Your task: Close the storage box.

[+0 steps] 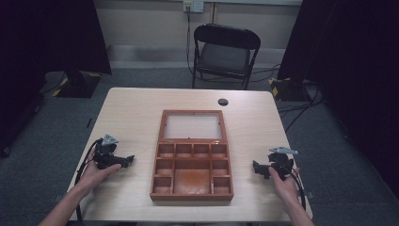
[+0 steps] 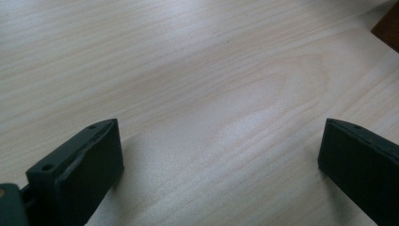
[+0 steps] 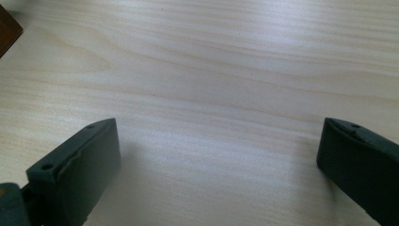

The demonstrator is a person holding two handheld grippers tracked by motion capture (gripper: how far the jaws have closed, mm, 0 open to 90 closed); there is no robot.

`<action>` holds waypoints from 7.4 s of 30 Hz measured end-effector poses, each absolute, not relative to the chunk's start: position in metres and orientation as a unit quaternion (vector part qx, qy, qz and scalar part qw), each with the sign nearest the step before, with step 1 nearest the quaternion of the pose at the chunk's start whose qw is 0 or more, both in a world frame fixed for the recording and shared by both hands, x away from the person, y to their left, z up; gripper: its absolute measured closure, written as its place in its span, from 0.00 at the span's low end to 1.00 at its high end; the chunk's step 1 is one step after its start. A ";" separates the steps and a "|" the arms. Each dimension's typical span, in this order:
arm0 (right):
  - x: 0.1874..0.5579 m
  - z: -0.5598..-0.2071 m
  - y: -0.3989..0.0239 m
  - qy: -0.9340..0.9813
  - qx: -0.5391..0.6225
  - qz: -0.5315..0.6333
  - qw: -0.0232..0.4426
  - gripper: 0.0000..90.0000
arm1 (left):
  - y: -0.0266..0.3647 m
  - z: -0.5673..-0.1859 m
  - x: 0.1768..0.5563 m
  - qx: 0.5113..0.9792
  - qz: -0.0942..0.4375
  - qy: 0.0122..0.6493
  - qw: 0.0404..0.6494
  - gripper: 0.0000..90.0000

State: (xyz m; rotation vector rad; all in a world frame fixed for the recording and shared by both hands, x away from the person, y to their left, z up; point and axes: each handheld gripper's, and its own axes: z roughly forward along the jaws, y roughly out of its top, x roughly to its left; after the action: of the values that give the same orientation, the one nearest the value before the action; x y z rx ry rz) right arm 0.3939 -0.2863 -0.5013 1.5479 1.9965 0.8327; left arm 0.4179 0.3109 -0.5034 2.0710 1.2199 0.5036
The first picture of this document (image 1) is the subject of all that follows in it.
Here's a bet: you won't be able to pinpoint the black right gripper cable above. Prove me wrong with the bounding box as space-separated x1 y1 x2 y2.
290 168 307 211

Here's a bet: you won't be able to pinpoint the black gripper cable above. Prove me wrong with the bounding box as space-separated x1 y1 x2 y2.
73 137 104 222
290 168 307 211

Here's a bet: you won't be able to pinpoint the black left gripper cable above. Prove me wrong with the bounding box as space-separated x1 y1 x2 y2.
73 137 104 222

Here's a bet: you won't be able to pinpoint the black folding chair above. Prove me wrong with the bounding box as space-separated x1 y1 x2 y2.
191 23 262 90

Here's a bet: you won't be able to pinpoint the black curtain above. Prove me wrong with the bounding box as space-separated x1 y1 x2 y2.
0 0 113 158
277 0 399 199

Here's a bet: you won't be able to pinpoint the person's left hand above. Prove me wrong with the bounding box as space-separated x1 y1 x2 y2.
75 148 122 198

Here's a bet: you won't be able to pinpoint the black wall cable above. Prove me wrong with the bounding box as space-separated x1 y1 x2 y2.
185 6 197 76

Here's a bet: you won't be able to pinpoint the black stand base striped tape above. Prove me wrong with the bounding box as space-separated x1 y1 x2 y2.
268 76 314 102
51 71 104 99

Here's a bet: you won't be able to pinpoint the person's right hand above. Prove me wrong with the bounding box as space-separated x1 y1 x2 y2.
268 166 301 206

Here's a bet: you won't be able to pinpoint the wooden compartment box with lid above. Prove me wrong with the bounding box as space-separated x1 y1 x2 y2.
150 109 234 202

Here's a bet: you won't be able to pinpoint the white wall socket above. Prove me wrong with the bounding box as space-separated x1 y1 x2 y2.
183 0 205 13

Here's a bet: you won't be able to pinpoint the black floor cables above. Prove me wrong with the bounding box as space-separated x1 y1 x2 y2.
250 63 324 134

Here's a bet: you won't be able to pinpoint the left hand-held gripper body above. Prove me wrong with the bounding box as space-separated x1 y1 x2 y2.
92 134 129 170

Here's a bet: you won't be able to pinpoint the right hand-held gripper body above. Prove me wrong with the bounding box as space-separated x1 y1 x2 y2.
263 146 299 182

